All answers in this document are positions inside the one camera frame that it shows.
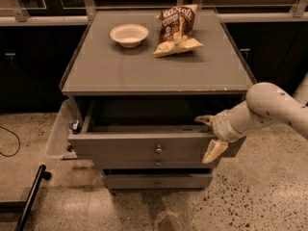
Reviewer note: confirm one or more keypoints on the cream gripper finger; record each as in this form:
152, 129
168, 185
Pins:
215, 148
206, 119

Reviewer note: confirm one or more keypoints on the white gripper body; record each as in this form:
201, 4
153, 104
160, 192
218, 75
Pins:
223, 127

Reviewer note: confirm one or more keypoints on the grey top drawer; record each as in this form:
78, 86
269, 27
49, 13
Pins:
142, 131

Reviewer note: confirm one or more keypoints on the grey drawer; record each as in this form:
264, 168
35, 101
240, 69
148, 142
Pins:
156, 163
142, 131
157, 181

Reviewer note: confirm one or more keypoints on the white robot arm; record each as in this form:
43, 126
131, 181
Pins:
264, 104

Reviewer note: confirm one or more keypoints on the grey drawer cabinet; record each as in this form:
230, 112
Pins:
210, 79

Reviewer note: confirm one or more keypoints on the grey bottom drawer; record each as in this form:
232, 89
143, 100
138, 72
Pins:
157, 181

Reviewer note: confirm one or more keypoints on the grey middle drawer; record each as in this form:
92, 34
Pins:
156, 163

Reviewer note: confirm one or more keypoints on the round floor drain cover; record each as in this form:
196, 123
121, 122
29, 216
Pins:
167, 222

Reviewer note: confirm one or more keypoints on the brown chip bag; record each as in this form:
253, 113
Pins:
176, 31

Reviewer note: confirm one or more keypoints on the white paper bowl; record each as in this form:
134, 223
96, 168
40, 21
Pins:
129, 35

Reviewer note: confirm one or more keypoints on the items in plastic bin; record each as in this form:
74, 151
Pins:
74, 128

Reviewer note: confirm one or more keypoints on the clear plastic bin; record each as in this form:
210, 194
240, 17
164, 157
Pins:
58, 146

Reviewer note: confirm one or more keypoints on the black metal bar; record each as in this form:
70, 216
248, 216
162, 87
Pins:
22, 208

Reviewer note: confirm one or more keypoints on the grey metal rail frame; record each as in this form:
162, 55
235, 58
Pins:
45, 12

